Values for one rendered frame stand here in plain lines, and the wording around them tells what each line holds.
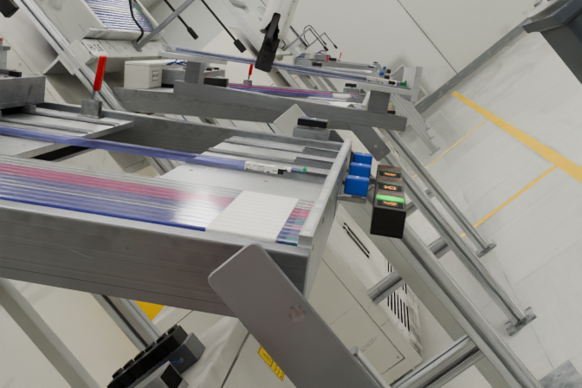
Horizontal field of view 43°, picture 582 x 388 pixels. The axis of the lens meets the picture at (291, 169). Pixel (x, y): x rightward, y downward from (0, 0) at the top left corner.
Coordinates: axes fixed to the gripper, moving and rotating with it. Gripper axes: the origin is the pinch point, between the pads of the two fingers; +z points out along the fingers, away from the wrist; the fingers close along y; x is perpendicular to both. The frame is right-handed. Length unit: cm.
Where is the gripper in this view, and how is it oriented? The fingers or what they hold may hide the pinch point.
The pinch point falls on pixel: (265, 61)
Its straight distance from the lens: 152.4
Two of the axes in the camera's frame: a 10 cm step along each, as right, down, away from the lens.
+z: -3.2, 9.3, 1.5
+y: -0.9, 1.3, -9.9
